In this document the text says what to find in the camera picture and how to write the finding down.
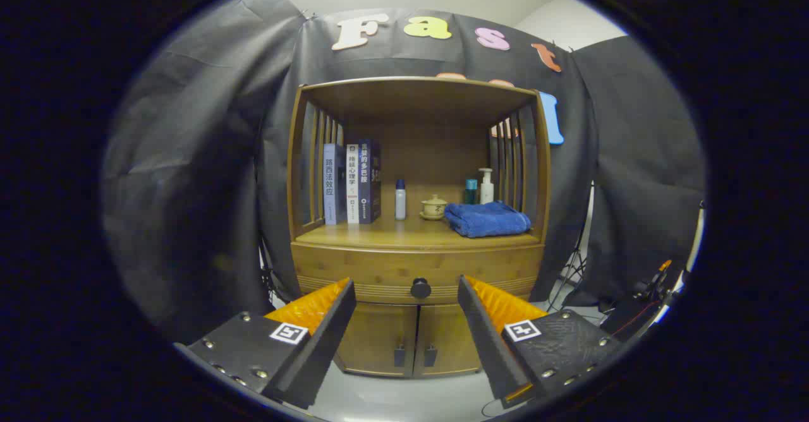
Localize dark navy book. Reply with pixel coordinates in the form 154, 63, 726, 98
358, 138, 382, 224

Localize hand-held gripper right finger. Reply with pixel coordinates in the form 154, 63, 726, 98
457, 275, 626, 410

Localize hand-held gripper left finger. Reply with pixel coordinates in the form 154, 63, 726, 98
174, 277, 358, 410

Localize wooden cabinet door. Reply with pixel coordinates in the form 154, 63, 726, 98
334, 302, 419, 378
414, 303, 484, 375

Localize folded blue towel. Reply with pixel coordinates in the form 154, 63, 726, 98
443, 201, 532, 239

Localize grey blue book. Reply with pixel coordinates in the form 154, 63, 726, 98
323, 143, 347, 226

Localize white spine book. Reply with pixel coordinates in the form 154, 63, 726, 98
346, 144, 361, 224

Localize wooden drawer with black knob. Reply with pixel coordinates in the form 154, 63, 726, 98
291, 243, 545, 304

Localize black tripod stand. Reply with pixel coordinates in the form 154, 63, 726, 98
547, 182, 598, 312

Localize black device with orange tip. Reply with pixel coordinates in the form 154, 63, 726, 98
600, 259, 686, 341

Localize wooden cabinet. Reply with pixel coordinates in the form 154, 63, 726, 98
286, 76, 552, 380

